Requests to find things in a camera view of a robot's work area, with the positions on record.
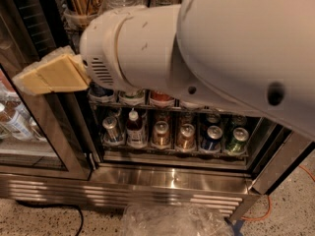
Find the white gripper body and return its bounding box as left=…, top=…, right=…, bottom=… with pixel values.
left=80, top=6, right=148, bottom=91

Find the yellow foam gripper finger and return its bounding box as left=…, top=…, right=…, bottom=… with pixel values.
left=13, top=46, right=89, bottom=95
left=68, top=55, right=92, bottom=87

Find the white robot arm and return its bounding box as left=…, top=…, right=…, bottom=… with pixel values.
left=13, top=0, right=315, bottom=140

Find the brown drink bottle top left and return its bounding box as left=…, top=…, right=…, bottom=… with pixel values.
left=64, top=0, right=103, bottom=30

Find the blue front can middle shelf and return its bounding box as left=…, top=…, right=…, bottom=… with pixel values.
left=89, top=82, right=115, bottom=103

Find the blue can shelf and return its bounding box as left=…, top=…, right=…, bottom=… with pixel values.
left=201, top=125, right=222, bottom=150
left=89, top=82, right=115, bottom=103

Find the bottle behind glass door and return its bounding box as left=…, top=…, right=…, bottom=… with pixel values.
left=0, top=103, right=33, bottom=141

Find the glass fridge door left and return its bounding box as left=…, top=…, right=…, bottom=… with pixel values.
left=0, top=0, right=92, bottom=180

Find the stainless steel fridge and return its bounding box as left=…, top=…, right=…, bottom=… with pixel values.
left=1, top=0, right=314, bottom=219

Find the brown tea bottle bottom shelf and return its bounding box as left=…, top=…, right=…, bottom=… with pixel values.
left=126, top=110, right=146, bottom=148

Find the gold can bottom shelf left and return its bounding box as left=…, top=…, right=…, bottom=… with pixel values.
left=152, top=121, right=170, bottom=147

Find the gold can shelf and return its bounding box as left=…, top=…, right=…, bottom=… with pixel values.
left=152, top=121, right=170, bottom=147
left=176, top=124, right=195, bottom=149

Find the gold can bottom shelf right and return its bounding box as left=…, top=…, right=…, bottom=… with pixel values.
left=176, top=124, right=195, bottom=149

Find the blue can bottom shelf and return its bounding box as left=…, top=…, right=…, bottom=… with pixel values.
left=201, top=125, right=222, bottom=150

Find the green can bottom shelf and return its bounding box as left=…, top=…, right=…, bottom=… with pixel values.
left=225, top=128, right=249, bottom=154

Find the white green front can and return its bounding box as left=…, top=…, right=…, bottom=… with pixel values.
left=119, top=89, right=145, bottom=105

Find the red Coca-Cola front can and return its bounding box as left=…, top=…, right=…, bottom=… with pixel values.
left=150, top=90, right=175, bottom=107

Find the clear plastic bag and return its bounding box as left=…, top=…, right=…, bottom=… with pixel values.
left=120, top=204, right=234, bottom=236

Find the black power cable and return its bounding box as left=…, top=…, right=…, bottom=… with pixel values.
left=15, top=200, right=85, bottom=236

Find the orange cable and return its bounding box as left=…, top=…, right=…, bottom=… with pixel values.
left=240, top=164, right=315, bottom=222

